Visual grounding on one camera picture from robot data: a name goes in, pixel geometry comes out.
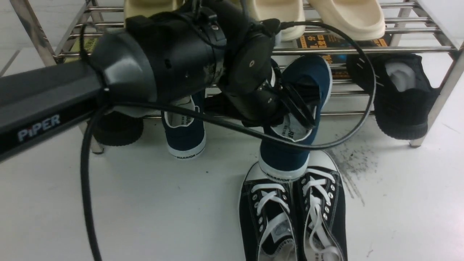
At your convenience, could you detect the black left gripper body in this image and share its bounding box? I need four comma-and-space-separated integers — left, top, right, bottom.
217, 67, 288, 127

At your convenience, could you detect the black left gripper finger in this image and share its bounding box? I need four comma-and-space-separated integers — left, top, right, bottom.
281, 84, 316, 129

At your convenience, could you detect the navy slip-on shoe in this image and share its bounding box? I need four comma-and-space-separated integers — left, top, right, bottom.
258, 55, 333, 182
161, 91, 207, 160

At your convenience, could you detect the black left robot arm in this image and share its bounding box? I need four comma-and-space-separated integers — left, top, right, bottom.
1, 0, 316, 160

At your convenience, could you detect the metal shoe rack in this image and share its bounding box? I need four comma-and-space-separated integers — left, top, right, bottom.
9, 0, 464, 154

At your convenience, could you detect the orange black printed box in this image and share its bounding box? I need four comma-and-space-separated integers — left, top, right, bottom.
295, 34, 392, 80

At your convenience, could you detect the cream slipper middle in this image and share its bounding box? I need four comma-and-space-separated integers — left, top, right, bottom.
248, 0, 306, 42

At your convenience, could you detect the cream slipper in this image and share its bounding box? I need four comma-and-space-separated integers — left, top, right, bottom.
248, 0, 306, 42
308, 0, 386, 41
123, 0, 184, 20

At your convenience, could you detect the black white canvas sneaker right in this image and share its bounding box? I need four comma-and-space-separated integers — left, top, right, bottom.
294, 150, 348, 261

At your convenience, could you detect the black white canvas sneaker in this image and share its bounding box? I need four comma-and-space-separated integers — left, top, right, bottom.
294, 150, 348, 261
238, 162, 297, 261

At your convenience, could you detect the cream slipper right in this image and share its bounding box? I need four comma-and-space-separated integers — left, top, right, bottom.
308, 0, 386, 41

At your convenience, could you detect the black white canvas sneaker left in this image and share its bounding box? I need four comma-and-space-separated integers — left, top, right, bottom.
238, 162, 297, 261

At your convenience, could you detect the black knit shoe right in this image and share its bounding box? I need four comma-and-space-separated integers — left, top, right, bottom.
346, 54, 441, 140

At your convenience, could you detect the black knit shoe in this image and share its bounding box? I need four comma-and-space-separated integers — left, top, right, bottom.
346, 54, 441, 140
93, 111, 144, 146

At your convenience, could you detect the cream slipper left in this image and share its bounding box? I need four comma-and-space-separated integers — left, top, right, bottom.
123, 0, 184, 20

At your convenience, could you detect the black knit shoe left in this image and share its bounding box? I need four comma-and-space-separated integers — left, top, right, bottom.
93, 111, 144, 146

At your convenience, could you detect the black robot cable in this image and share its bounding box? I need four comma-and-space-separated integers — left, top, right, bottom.
80, 21, 376, 261

